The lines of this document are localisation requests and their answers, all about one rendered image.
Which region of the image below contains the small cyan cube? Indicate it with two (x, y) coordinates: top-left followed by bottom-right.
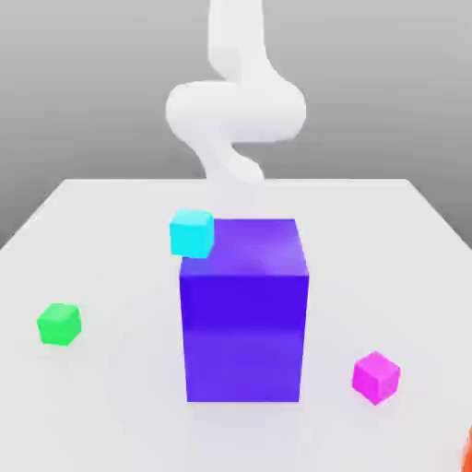
(169, 208), (216, 260)

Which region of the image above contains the small green cube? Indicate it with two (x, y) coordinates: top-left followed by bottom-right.
(36, 302), (83, 348)

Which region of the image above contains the small magenta cube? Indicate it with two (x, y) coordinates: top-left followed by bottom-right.
(350, 350), (402, 407)

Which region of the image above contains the large purple box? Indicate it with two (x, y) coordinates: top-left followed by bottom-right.
(178, 218), (311, 404)

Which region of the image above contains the large orange box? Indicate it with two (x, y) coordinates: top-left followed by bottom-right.
(459, 424), (472, 472)

